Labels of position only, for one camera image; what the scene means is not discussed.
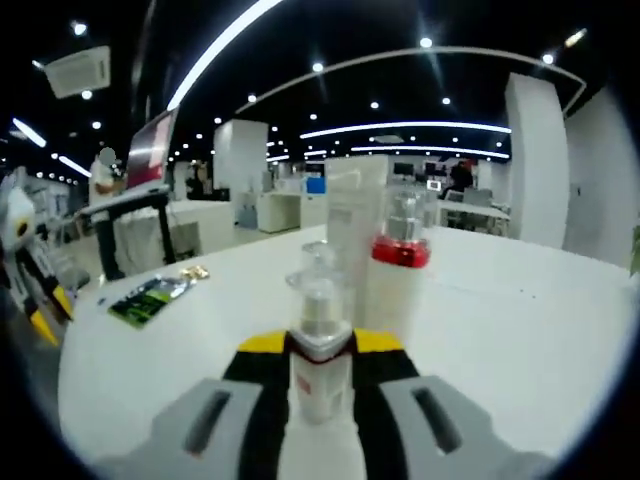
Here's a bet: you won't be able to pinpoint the white office desks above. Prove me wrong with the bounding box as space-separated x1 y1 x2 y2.
232 184 512 239

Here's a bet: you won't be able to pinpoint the white skincare tube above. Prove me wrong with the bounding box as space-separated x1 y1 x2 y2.
323 153 391 301

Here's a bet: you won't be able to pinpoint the long ceiling strip light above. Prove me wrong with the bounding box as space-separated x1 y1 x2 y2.
166 0 287 112

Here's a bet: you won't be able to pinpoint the red and white display screen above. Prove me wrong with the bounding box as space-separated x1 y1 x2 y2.
123 107 180 190

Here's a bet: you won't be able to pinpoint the black frame table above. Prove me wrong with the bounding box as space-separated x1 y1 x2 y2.
74 183 177 282

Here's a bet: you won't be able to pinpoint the white skincare bottle red collar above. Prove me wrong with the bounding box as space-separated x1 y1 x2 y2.
363 191 433 344

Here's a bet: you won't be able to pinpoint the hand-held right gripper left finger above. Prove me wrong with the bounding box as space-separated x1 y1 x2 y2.
97 329 294 480

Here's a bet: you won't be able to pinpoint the ceiling air conditioner unit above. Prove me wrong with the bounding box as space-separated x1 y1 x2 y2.
43 44 112 100

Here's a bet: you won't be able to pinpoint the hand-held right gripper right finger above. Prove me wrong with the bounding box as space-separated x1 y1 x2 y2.
351 327 549 480

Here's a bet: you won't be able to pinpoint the green black skincare sachet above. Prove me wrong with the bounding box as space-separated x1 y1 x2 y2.
107 276 200 330

